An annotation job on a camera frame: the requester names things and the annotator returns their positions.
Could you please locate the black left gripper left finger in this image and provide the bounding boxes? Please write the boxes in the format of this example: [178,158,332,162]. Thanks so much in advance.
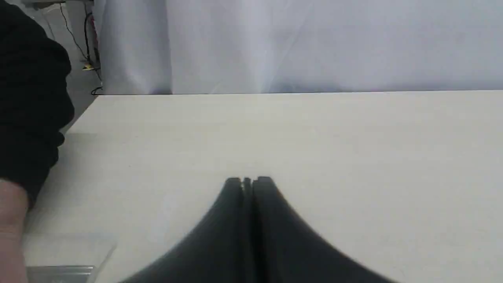
[124,178,249,283]

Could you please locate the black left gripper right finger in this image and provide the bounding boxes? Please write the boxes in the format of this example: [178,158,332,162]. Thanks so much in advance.
[251,176,391,283]

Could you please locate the white backdrop curtain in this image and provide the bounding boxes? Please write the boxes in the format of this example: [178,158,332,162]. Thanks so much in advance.
[94,0,503,95]

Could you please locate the wide wooden-handled paint brush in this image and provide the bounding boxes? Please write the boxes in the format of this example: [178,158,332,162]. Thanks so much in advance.
[22,233,116,283]

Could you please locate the person's forearm in sleeve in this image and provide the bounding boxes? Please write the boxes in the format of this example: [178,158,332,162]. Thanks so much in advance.
[0,0,74,205]

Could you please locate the person's bare open hand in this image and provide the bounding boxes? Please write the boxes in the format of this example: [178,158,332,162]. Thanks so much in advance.
[0,180,29,283]

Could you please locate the black cables on floor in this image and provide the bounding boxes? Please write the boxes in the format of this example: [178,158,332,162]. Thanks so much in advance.
[59,3,105,96]

